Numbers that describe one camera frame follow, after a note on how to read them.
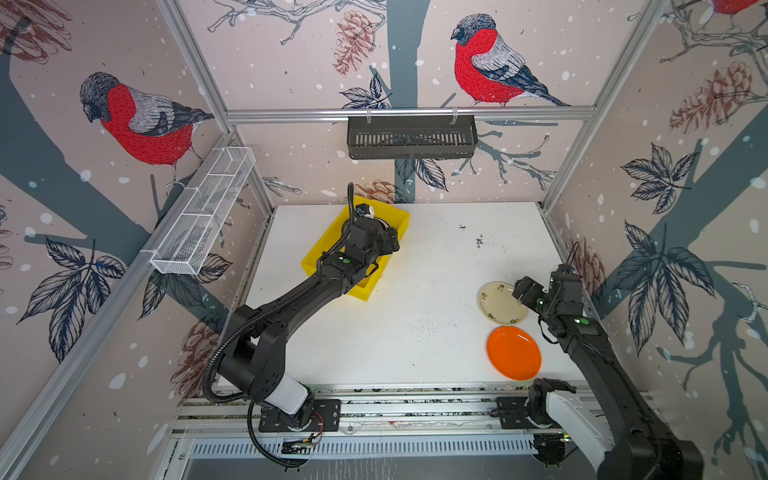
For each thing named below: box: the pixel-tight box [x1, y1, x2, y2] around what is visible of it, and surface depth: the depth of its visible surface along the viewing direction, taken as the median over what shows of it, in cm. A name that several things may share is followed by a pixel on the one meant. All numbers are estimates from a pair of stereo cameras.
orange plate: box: [487, 326, 542, 381], surface depth 84 cm
